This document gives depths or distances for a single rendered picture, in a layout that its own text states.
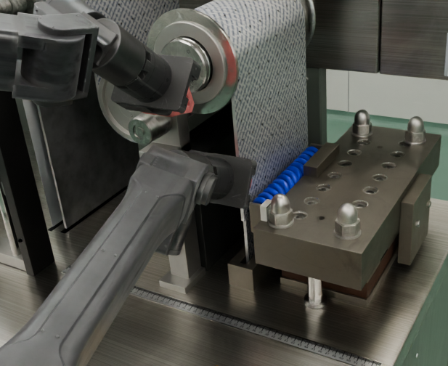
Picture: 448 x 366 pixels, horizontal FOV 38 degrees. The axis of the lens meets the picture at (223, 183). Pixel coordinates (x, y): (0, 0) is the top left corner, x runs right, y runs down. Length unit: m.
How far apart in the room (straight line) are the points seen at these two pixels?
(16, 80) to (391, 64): 0.67
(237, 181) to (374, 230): 0.20
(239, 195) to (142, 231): 0.28
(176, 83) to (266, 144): 0.27
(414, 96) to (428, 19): 2.63
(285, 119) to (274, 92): 0.07
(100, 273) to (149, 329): 0.43
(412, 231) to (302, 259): 0.20
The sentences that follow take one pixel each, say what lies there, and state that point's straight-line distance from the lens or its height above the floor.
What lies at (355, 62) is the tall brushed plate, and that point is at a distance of 1.17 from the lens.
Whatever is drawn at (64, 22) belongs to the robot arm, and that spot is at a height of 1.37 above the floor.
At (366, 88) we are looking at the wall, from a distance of 3.80.
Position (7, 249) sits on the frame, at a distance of 1.19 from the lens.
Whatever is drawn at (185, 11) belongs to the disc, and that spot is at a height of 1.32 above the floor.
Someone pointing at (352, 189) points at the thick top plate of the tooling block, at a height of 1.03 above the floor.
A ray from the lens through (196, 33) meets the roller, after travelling 0.88.
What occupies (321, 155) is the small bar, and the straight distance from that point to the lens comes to 1.08.
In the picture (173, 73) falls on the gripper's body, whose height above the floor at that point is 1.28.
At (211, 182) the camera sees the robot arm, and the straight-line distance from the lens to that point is 0.72.
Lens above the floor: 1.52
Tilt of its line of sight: 28 degrees down
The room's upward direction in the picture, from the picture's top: 5 degrees counter-clockwise
